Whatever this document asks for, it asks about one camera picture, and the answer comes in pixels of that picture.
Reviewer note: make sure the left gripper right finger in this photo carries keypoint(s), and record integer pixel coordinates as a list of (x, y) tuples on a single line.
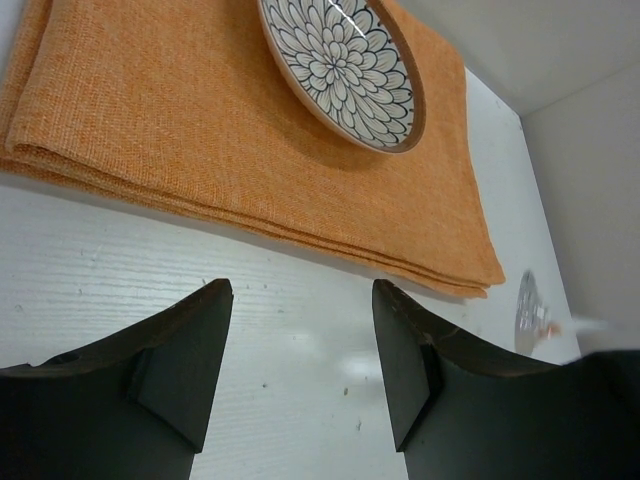
[(461, 407)]

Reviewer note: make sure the patterned ceramic plate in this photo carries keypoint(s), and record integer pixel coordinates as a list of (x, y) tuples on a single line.
[(349, 63)]

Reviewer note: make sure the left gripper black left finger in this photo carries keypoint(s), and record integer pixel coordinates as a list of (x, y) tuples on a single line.
[(133, 405)]

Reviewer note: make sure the clear wine glass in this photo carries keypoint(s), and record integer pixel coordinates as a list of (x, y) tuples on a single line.
[(534, 322)]

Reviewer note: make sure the orange cloth placemat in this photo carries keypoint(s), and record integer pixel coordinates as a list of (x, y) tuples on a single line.
[(180, 106)]

